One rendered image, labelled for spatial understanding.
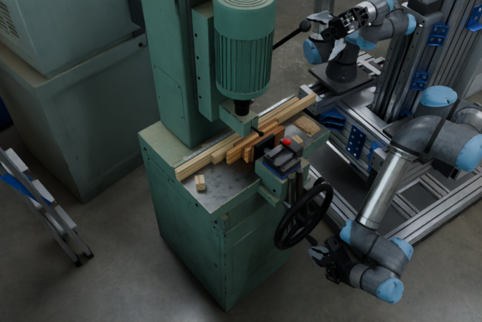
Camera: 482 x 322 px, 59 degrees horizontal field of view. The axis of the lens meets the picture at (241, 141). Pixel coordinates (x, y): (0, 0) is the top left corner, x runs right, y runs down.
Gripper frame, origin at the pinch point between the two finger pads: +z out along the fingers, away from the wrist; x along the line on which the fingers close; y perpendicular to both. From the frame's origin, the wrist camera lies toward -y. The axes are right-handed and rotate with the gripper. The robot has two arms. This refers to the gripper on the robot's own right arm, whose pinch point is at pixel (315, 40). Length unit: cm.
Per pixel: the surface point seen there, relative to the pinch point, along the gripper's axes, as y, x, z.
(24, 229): -166, 13, 100
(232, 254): -53, 58, 41
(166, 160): -58, 13, 44
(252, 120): -21.4, 13.3, 22.0
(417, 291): -55, 135, -35
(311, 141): -26.3, 32.7, 0.4
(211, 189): -31, 27, 44
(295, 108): -33.9, 19.6, -5.5
